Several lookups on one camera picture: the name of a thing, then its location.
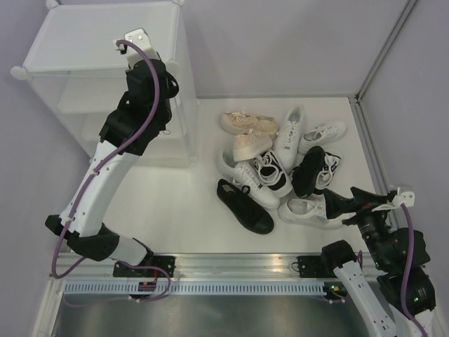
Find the black white sneaker right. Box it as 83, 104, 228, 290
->
316, 152, 342, 189

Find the black sneaker overturned right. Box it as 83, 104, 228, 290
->
292, 146, 326, 199

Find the white slotted cable duct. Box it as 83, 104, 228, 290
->
64, 279, 326, 296

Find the white plastic shoe cabinet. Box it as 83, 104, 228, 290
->
11, 1, 190, 155

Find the white sneaker rear right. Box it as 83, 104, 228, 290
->
297, 121, 347, 154

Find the white sneaker near cabinet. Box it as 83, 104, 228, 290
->
217, 150, 281, 211

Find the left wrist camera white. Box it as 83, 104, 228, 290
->
113, 28, 161, 69

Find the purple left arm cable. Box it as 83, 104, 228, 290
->
51, 40, 162, 279

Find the black white patterned sneaker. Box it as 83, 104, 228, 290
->
253, 150, 293, 198

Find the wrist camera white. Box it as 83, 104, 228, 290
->
389, 186, 415, 209
113, 28, 161, 69

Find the white sneaker front right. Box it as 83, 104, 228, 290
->
278, 198, 348, 230

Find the beige lace sneaker lying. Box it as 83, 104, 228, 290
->
220, 110, 279, 138

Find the black canvas sneaker front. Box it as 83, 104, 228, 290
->
216, 179, 274, 235

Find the beige lace sneaker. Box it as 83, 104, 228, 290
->
233, 129, 273, 161
220, 110, 279, 138

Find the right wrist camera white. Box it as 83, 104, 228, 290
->
389, 186, 415, 209

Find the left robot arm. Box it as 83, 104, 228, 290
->
45, 60, 179, 266

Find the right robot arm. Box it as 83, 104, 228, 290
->
321, 187, 436, 336

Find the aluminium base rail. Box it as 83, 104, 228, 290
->
48, 251, 436, 280

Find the aluminium corner frame post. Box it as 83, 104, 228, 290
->
355, 0, 421, 104

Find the white sneaker rear middle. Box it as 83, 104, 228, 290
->
273, 105, 305, 172

